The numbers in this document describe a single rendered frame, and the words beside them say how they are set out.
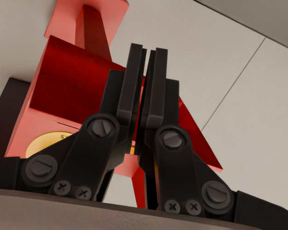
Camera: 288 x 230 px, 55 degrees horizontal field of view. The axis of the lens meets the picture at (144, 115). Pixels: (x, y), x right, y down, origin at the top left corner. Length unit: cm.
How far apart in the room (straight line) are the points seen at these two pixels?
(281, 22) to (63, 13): 80
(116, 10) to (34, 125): 68
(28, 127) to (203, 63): 99
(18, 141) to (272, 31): 26
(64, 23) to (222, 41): 63
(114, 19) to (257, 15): 78
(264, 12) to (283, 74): 127
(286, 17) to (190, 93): 108
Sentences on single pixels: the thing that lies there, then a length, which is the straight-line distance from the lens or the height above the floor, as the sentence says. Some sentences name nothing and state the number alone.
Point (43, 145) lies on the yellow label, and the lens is 32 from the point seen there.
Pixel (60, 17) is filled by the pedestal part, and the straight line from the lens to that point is 94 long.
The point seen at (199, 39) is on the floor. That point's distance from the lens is 117.
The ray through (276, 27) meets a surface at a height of 88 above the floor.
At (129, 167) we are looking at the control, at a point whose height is 70.
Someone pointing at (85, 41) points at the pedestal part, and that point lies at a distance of 60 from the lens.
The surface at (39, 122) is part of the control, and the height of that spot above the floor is 78.
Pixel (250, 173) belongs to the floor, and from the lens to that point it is 179.
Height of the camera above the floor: 103
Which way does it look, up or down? 55 degrees down
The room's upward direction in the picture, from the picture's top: 161 degrees clockwise
